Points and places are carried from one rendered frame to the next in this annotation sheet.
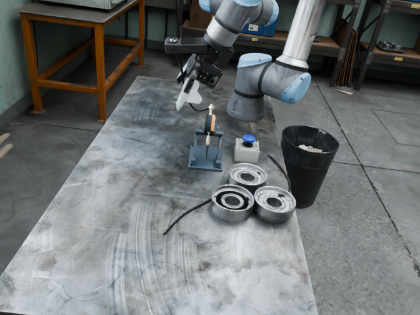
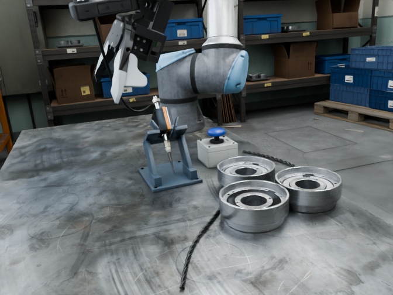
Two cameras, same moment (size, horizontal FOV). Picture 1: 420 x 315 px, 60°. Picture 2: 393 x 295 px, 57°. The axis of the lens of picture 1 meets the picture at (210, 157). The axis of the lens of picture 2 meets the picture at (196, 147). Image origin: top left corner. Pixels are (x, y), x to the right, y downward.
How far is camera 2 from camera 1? 43 cm
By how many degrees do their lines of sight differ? 20
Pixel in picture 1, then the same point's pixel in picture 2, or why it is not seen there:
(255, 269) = (371, 280)
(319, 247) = not seen: hidden behind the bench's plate
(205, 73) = (141, 41)
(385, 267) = not seen: hidden behind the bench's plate
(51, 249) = not seen: outside the picture
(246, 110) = (184, 119)
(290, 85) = (232, 66)
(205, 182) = (190, 199)
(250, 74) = (178, 72)
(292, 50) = (220, 28)
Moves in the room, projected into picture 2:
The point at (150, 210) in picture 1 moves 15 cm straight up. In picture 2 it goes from (131, 261) to (117, 152)
